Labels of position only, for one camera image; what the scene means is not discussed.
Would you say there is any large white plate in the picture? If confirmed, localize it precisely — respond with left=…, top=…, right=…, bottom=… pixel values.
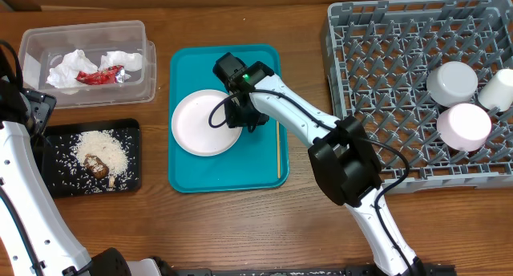
left=171, top=89, right=242, bottom=156

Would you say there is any white rice pile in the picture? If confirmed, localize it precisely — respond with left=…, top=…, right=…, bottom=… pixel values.
left=51, top=130, right=139, bottom=195

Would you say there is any grey bowl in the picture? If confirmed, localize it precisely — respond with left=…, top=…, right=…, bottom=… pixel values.
left=426, top=61, right=479, bottom=108

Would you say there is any clear plastic waste bin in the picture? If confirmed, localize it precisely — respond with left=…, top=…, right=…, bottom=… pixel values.
left=18, top=20, right=156, bottom=108

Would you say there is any grey dishwasher rack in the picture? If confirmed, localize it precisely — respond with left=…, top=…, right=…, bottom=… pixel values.
left=321, top=0, right=512, bottom=193

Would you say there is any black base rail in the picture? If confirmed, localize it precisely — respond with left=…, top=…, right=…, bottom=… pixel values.
left=176, top=262, right=458, bottom=276

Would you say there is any white napkin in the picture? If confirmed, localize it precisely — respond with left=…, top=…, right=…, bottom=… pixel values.
left=46, top=50, right=98, bottom=88
left=99, top=51, right=143, bottom=71

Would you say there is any white paper cup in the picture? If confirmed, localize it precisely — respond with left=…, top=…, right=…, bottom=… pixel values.
left=478, top=68, right=513, bottom=112

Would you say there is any wooden chopstick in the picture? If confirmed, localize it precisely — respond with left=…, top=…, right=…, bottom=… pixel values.
left=276, top=121, right=281, bottom=179

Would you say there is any teal serving tray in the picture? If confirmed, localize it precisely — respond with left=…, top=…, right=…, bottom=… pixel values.
left=168, top=44, right=289, bottom=193

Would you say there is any red foil wrapper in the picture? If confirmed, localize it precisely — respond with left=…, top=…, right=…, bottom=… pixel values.
left=75, top=65, right=130, bottom=86

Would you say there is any black food waste tray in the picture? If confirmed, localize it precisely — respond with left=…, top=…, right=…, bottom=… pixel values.
left=34, top=118, right=142, bottom=199

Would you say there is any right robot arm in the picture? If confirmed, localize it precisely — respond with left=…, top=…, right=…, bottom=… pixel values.
left=213, top=54, right=426, bottom=275

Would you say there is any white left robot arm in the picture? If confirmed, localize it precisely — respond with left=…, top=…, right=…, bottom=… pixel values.
left=1, top=55, right=175, bottom=276

